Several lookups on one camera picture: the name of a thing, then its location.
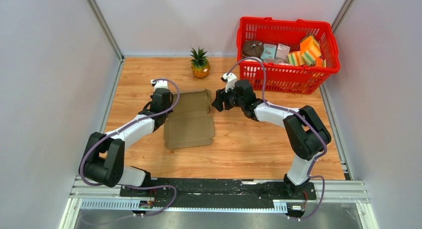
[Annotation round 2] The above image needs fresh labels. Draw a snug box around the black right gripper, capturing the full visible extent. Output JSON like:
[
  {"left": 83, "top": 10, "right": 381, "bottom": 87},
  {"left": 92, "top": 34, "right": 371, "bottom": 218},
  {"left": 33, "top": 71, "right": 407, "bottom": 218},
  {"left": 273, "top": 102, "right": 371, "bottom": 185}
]
[{"left": 212, "top": 83, "right": 245, "bottom": 112}]

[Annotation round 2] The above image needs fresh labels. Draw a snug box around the brown cardboard box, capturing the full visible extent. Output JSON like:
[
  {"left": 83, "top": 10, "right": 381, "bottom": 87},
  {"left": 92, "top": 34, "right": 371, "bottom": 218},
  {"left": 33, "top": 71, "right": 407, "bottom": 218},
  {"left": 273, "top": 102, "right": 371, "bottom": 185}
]
[{"left": 164, "top": 89, "right": 215, "bottom": 149}]

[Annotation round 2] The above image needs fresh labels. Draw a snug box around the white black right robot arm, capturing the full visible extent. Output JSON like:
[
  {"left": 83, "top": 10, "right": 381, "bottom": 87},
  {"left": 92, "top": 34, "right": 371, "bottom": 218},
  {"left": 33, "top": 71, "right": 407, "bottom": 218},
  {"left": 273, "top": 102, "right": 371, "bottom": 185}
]
[{"left": 212, "top": 79, "right": 331, "bottom": 199}]

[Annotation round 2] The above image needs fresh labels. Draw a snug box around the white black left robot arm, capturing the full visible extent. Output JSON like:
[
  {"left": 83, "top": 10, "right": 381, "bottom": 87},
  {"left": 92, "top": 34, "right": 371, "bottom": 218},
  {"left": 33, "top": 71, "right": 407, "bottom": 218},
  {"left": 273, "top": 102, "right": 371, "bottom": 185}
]
[{"left": 79, "top": 88, "right": 174, "bottom": 197}]

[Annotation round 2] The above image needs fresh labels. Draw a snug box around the teal small box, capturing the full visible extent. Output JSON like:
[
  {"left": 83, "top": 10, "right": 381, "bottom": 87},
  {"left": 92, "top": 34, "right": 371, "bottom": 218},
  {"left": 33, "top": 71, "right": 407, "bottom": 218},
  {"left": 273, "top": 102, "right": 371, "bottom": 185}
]
[{"left": 260, "top": 43, "right": 277, "bottom": 61}]

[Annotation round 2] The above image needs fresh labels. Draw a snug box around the grey small box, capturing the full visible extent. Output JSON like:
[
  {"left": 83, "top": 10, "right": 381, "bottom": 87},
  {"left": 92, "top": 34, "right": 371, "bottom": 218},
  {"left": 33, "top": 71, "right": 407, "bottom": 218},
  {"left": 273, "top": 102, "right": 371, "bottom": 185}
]
[{"left": 275, "top": 43, "right": 291, "bottom": 62}]

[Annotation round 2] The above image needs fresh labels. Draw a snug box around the toy pineapple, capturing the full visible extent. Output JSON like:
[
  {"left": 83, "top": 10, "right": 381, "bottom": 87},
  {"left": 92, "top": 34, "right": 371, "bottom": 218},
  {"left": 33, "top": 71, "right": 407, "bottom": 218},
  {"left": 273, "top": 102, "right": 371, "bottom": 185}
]
[{"left": 190, "top": 47, "right": 211, "bottom": 79}]

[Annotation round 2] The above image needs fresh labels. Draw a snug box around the red plastic basket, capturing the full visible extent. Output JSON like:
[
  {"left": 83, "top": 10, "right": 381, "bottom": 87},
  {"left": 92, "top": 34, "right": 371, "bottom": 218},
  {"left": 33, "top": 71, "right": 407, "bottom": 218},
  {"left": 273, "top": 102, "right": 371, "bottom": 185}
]
[{"left": 236, "top": 16, "right": 340, "bottom": 95}]

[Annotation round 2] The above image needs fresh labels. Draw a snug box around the brown round object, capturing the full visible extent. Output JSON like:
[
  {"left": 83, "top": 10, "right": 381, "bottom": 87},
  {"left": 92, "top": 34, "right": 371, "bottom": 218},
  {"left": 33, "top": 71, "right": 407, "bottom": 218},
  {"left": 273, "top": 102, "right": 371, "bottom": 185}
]
[{"left": 242, "top": 40, "right": 264, "bottom": 58}]

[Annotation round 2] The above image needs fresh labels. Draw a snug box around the striped yellow green sponge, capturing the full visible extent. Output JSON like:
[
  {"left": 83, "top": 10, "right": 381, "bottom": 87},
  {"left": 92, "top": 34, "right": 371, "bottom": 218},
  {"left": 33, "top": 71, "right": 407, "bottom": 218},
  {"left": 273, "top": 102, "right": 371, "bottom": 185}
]
[{"left": 287, "top": 51, "right": 305, "bottom": 66}]

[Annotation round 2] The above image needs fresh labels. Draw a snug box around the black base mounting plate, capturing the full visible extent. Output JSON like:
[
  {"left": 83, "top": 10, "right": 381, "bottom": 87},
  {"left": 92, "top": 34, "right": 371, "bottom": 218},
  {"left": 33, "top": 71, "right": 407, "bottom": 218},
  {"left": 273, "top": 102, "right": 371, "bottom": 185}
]
[{"left": 119, "top": 177, "right": 317, "bottom": 210}]

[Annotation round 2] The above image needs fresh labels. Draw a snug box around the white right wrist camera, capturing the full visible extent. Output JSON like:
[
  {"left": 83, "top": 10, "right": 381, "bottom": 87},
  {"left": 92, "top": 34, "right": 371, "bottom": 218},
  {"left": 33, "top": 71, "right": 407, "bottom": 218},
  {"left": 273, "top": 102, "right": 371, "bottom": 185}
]
[{"left": 221, "top": 73, "right": 237, "bottom": 93}]

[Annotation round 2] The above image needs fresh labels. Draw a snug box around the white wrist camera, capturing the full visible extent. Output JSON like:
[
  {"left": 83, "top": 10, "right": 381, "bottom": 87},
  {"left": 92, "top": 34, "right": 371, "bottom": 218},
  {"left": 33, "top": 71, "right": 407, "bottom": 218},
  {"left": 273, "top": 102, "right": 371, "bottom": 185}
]
[
  {"left": 151, "top": 79, "right": 169, "bottom": 90},
  {"left": 221, "top": 73, "right": 237, "bottom": 93}
]

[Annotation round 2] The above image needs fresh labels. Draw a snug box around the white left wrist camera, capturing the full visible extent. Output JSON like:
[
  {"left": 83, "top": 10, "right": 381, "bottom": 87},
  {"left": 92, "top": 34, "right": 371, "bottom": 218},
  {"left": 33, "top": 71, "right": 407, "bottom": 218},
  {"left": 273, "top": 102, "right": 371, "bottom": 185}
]
[{"left": 151, "top": 79, "right": 169, "bottom": 90}]

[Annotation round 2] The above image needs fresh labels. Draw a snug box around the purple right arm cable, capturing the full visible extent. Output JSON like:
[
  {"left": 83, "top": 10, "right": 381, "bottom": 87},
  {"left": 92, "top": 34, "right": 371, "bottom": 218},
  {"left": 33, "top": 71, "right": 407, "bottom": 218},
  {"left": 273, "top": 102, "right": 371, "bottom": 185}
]
[{"left": 225, "top": 57, "right": 328, "bottom": 221}]

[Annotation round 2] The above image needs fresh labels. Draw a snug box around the aluminium corner rail left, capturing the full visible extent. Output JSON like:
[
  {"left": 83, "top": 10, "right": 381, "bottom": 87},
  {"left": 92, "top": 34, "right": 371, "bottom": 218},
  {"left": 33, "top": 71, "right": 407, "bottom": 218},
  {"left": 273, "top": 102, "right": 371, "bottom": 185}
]
[{"left": 86, "top": 0, "right": 124, "bottom": 62}]

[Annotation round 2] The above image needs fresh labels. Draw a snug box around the aluminium corner rail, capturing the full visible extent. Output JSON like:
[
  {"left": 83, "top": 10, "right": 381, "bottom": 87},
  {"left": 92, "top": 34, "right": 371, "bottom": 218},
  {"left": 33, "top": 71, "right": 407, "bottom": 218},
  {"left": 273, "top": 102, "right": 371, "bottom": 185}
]
[
  {"left": 86, "top": 0, "right": 124, "bottom": 62},
  {"left": 331, "top": 0, "right": 355, "bottom": 33}
]

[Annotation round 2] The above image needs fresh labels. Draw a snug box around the aluminium corner rail right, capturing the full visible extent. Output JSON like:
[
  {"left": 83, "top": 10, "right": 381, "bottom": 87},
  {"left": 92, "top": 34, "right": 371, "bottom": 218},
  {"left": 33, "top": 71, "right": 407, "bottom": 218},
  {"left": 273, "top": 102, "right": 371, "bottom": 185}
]
[{"left": 331, "top": 0, "right": 355, "bottom": 33}]

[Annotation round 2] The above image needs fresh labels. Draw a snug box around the aluminium base frame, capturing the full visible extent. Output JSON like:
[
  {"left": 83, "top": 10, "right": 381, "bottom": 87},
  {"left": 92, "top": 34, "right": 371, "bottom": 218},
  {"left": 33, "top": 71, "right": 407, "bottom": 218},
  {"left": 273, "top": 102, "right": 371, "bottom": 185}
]
[{"left": 59, "top": 177, "right": 378, "bottom": 229}]

